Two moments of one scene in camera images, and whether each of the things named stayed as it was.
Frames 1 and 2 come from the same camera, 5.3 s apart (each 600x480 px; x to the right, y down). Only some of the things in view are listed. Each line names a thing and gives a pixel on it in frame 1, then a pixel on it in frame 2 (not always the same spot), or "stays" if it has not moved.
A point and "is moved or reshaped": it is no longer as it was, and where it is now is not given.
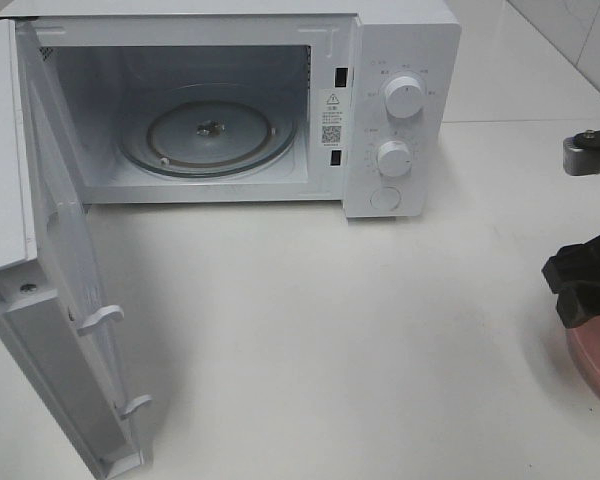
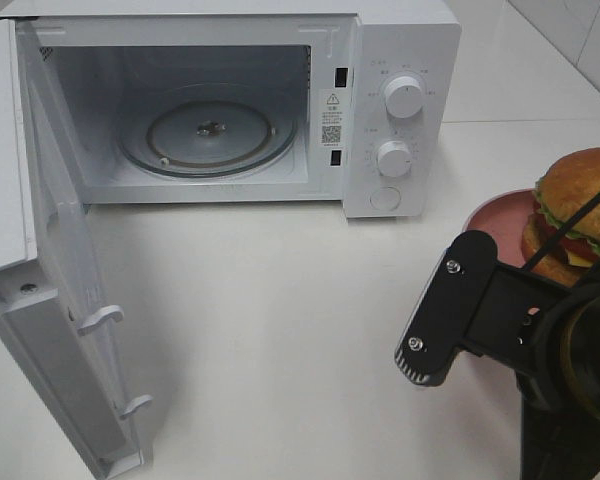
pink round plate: [595, 345] is moved or reshaped
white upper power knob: [404, 97] stays
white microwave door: [39, 283] stays
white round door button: [385, 197] stays
